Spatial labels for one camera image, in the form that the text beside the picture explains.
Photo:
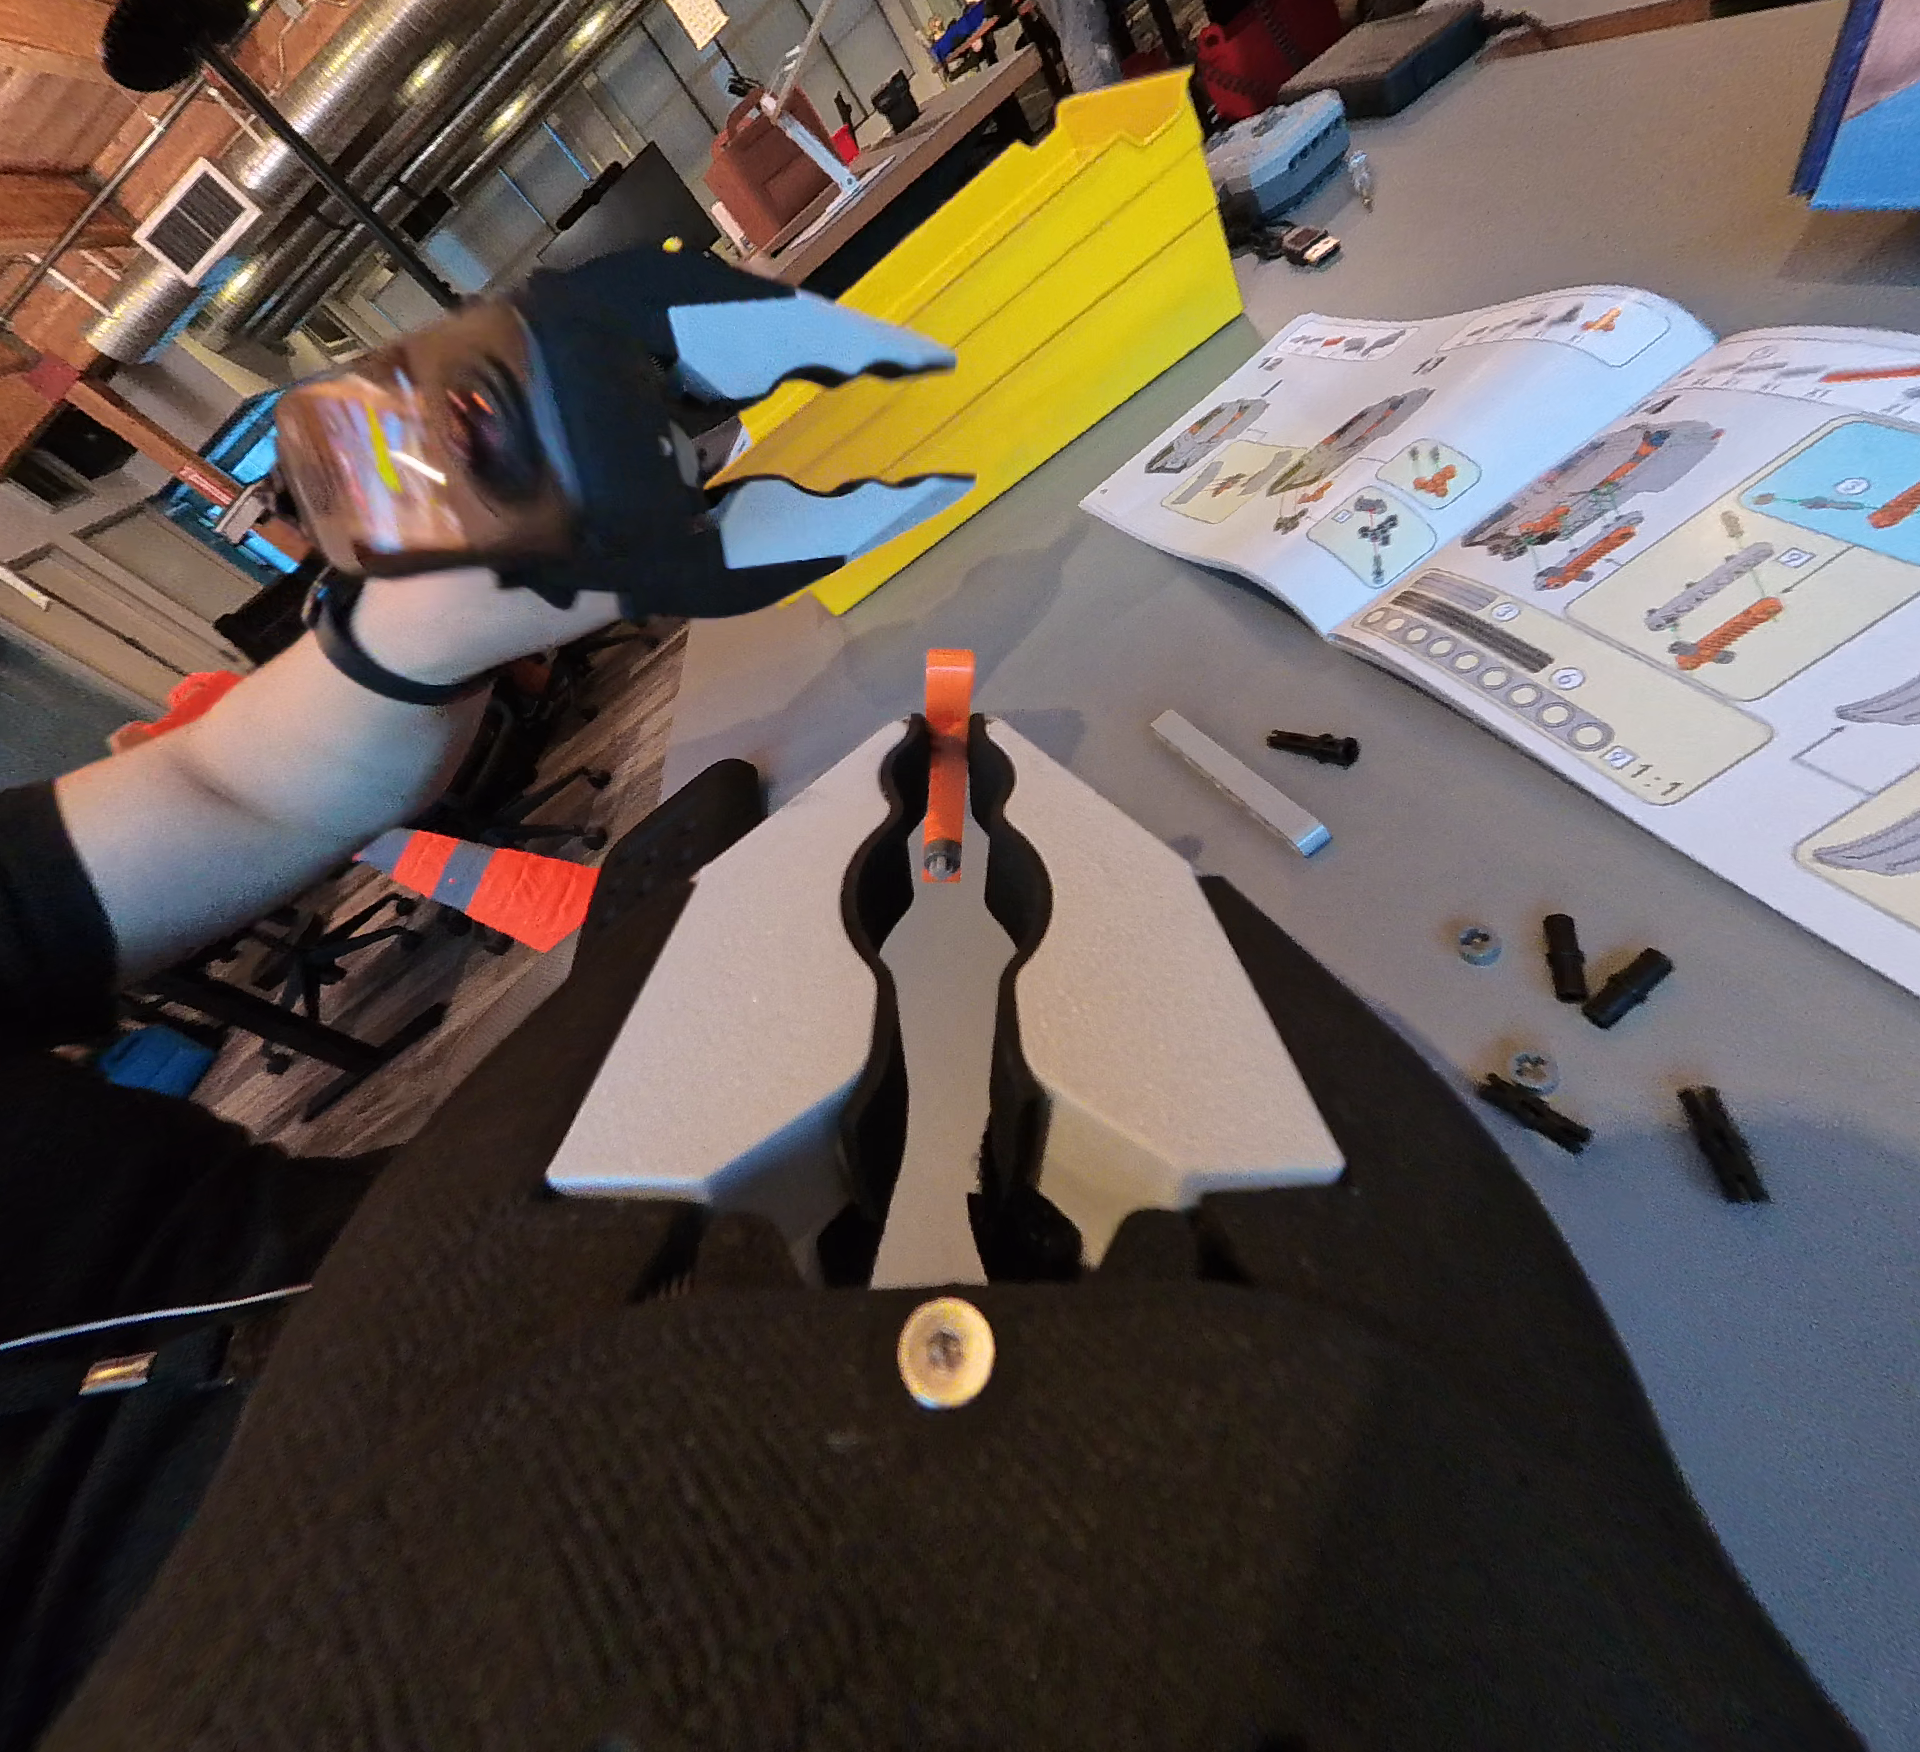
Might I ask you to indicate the yellow plastic bin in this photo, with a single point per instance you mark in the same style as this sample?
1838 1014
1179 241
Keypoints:
1021 283

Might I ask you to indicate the grey desk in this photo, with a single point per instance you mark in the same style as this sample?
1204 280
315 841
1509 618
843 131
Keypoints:
1079 641

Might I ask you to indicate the small grey bushing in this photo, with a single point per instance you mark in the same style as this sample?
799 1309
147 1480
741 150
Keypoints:
1477 941
1534 1066
943 860

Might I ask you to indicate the orange toothed beam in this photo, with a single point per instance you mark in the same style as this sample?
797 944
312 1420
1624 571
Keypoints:
949 763

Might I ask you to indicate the black flat case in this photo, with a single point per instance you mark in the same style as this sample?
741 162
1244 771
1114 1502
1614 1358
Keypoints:
1381 56

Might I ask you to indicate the black monitor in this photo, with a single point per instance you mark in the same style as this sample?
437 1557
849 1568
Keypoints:
629 208

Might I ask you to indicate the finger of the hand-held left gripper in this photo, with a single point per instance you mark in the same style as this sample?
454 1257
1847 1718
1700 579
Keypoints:
796 341
825 522

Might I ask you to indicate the blue toy robot box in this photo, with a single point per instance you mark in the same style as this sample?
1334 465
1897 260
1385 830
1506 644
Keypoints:
1869 26

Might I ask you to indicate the light grey long beam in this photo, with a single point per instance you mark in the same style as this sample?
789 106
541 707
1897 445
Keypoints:
1237 780

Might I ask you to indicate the long black pin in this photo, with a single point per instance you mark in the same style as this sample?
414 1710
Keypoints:
1314 747

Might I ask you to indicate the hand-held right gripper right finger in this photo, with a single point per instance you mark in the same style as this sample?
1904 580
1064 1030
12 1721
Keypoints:
1156 1032

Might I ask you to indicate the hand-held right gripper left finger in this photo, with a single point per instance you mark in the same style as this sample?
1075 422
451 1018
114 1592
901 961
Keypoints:
704 1032

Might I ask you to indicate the person's left hand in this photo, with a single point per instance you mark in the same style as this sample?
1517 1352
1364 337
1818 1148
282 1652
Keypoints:
481 618

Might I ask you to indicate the open instruction booklet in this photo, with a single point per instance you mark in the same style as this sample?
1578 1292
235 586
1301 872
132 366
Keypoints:
1501 507

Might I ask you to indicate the grey remote controller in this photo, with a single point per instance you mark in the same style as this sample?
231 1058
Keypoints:
1275 155

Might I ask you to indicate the black wristband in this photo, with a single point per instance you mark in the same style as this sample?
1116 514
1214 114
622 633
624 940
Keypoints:
338 641

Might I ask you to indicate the black round-base stand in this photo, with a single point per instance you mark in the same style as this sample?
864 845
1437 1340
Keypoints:
181 20

